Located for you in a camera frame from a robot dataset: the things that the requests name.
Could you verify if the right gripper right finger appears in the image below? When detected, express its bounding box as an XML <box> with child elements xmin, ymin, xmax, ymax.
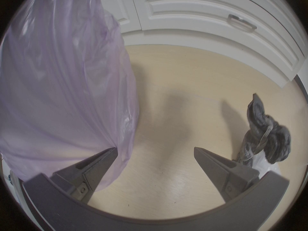
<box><xmin>194</xmin><ymin>147</ymin><xmax>260</xmax><ymax>204</ymax></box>

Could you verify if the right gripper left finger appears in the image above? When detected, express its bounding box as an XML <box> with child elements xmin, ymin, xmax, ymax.
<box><xmin>51</xmin><ymin>147</ymin><xmax>118</xmax><ymax>204</ymax></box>

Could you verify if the crumpled black plastic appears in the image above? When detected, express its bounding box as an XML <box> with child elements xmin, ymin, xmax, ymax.
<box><xmin>232</xmin><ymin>93</ymin><xmax>291</xmax><ymax>167</ymax></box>

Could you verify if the purple plastic bag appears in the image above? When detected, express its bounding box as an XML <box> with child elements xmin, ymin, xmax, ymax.
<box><xmin>0</xmin><ymin>0</ymin><xmax>140</xmax><ymax>192</ymax></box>

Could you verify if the crumpled white paper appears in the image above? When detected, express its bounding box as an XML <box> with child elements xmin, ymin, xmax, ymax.
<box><xmin>252</xmin><ymin>152</ymin><xmax>282</xmax><ymax>180</ymax></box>

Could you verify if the white chest of drawers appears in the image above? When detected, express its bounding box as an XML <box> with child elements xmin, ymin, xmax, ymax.
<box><xmin>99</xmin><ymin>0</ymin><xmax>308</xmax><ymax>88</ymax></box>

